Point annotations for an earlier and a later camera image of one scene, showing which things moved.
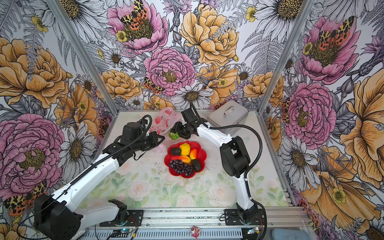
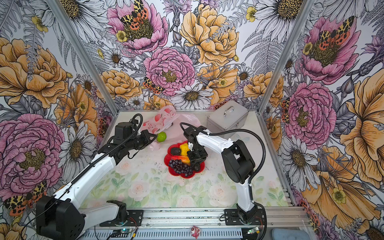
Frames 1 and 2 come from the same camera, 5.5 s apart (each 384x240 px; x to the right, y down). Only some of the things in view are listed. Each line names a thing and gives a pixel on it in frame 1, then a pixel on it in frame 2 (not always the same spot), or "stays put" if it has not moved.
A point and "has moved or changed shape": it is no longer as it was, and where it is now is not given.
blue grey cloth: x=287 y=234 stays put
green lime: x=174 y=136 has moved or changed shape
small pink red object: x=195 y=231 stays put
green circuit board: x=254 y=230 stays put
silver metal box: x=231 y=113 stays put
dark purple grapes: x=181 y=167 stays put
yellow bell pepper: x=185 y=149 stays put
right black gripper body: x=184 y=130 -> x=198 y=154
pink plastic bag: x=165 y=120 has moved or changed shape
